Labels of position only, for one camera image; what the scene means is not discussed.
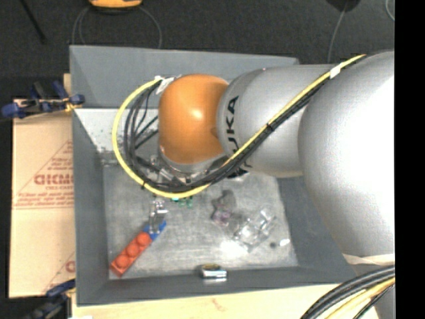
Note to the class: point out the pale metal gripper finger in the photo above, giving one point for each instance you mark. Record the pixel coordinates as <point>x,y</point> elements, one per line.
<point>162,216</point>
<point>154,218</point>

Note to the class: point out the orange and blue toy brick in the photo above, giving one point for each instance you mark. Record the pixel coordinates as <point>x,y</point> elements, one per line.
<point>133,251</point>

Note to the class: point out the grey metal bin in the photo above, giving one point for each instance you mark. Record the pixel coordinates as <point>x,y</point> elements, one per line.
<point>199,244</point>

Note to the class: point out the clear purple-tinted plastic piece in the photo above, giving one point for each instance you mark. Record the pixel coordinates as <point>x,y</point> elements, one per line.
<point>225,208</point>

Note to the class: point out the small silver metal case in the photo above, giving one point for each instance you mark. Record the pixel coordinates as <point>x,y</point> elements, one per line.
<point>214,272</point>

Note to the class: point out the brown cardboard board, red print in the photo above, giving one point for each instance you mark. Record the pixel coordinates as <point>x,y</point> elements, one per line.
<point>40,231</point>

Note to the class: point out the small white scrap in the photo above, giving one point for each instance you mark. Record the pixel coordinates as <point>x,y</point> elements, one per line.
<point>285,243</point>

